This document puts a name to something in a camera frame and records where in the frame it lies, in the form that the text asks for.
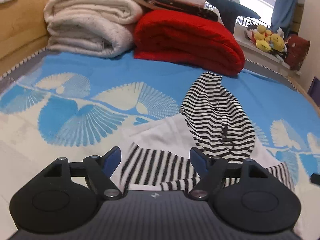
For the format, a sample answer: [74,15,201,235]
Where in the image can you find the striped white child's shirt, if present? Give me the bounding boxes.
[112,72,295,192]

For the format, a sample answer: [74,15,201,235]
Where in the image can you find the blue and cream bedspread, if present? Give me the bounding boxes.
[1,51,319,239]

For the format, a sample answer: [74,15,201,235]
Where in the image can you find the purple box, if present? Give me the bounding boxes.
[308,76,320,106]

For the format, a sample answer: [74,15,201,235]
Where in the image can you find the dark red bag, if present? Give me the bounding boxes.
[284,34,310,71]

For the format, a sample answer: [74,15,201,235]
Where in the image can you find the folded red blanket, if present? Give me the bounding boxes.
[134,10,245,76]

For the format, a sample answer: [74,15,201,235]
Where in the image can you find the yellow plush toys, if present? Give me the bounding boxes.
[245,24,287,60]

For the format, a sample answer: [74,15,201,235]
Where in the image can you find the folded cream blanket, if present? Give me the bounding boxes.
[43,0,143,58]

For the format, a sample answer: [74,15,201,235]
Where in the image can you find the wooden headboard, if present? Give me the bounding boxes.
[0,0,49,74]

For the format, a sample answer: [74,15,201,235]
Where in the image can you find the dark teal shark plush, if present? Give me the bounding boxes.
[207,0,260,34]

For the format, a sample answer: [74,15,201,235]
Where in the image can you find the blue curtain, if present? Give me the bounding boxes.
[271,0,298,35]

